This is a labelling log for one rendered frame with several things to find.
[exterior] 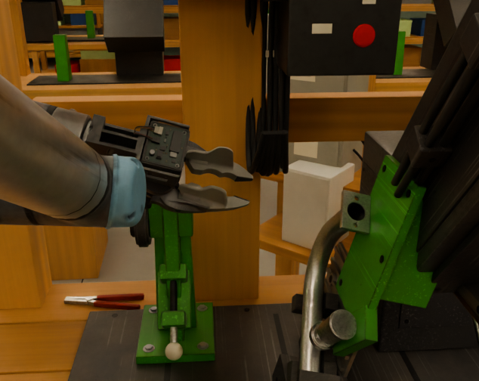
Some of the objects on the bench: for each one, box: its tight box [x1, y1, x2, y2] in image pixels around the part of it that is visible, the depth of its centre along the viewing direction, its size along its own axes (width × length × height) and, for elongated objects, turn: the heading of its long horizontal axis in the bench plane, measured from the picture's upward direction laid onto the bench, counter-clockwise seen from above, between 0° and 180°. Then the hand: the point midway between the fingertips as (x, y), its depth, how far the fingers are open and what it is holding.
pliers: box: [64, 293, 144, 310], centre depth 107 cm, size 16×5×1 cm, turn 88°
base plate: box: [67, 303, 479, 381], centre depth 86 cm, size 42×110×2 cm, turn 94°
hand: (239, 190), depth 70 cm, fingers open, 3 cm apart
